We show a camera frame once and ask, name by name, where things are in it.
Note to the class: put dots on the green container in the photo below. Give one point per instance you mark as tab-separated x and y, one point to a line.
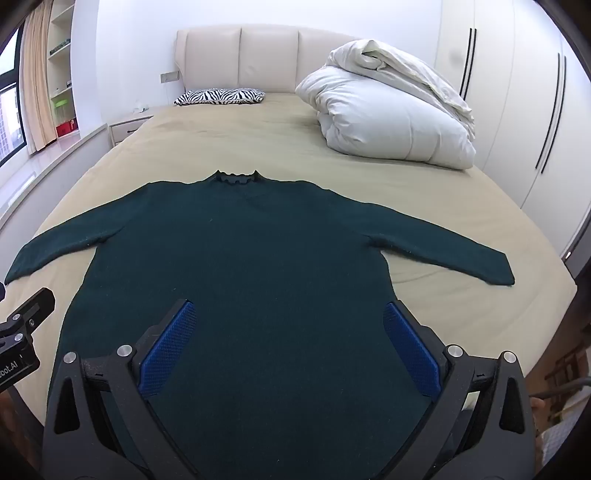
60	108

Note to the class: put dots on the grey wall socket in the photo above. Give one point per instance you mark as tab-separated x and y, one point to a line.
169	77

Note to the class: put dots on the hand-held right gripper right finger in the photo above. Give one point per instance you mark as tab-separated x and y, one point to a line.
411	344

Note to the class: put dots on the beige curtain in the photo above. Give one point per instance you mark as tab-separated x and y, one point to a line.
39	92

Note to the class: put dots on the brown wooden rack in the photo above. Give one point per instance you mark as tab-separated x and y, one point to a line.
565	364

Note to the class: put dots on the beige padded headboard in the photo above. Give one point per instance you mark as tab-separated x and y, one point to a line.
240	60

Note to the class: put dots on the white nightstand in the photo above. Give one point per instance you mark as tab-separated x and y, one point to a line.
127	129

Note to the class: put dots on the white folded duvet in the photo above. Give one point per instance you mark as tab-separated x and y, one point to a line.
392	115

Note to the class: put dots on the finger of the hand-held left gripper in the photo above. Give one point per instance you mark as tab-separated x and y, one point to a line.
34	307

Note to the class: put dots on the white built-in shelf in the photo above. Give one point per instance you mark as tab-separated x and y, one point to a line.
64	60

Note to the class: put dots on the white window sill bench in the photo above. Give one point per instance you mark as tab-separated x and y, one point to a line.
51	166

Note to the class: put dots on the zebra striped pillow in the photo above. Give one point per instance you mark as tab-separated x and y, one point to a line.
221	96

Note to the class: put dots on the dark green knit sweater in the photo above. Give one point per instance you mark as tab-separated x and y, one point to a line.
277	254

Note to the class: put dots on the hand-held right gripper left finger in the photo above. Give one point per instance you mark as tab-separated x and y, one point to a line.
168	341

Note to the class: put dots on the black framed window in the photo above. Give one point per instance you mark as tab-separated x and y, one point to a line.
9	115

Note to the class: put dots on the red box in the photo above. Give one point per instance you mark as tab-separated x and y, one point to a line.
66	128

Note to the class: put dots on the bed with beige sheet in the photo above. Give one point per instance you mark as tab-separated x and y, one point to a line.
277	138

